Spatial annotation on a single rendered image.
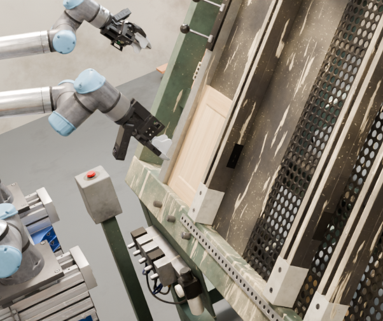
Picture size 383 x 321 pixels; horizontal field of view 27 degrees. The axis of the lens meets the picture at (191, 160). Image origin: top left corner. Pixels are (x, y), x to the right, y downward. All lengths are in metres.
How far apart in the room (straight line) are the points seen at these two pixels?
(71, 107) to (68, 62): 4.16
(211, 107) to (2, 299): 1.00
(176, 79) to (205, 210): 0.69
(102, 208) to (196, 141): 0.52
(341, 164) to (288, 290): 0.39
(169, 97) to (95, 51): 3.19
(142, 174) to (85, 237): 1.52
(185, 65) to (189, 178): 0.51
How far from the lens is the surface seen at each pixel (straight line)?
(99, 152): 5.51
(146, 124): 2.21
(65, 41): 2.69
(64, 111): 2.16
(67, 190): 5.18
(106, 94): 2.14
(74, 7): 2.81
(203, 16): 3.16
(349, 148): 2.18
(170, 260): 2.89
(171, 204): 2.91
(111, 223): 3.27
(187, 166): 2.94
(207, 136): 2.86
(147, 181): 3.12
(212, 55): 2.94
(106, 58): 6.39
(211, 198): 2.69
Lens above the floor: 2.38
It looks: 28 degrees down
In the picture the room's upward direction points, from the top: 17 degrees counter-clockwise
